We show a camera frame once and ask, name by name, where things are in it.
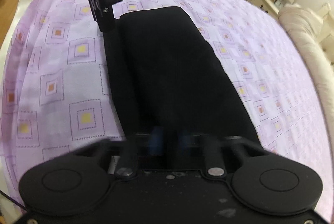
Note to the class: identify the cream tufted headboard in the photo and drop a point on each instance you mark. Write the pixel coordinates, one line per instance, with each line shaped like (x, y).
(325, 37)

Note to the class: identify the black pants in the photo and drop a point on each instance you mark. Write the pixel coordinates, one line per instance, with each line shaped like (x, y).
(163, 73)

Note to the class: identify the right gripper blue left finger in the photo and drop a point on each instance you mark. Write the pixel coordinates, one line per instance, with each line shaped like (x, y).
(145, 144)

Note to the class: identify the left cream nightstand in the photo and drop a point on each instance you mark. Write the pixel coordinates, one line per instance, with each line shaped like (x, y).
(266, 6)

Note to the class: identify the purple patterned bed sheet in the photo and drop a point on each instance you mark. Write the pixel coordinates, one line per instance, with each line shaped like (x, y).
(55, 95)

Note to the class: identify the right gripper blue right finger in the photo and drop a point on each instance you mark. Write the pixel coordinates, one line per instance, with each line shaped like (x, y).
(205, 140)

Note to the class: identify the cream duvet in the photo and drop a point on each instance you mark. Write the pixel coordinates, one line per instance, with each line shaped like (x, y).
(304, 26)

